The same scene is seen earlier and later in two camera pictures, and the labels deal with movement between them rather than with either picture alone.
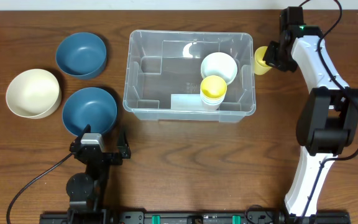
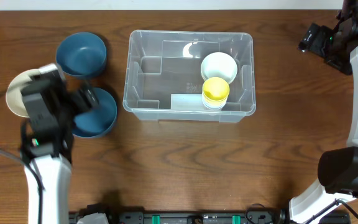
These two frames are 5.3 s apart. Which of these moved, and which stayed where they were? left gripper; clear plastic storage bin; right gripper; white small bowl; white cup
Moved: white cup; left gripper; right gripper
Stayed: clear plastic storage bin; white small bowl
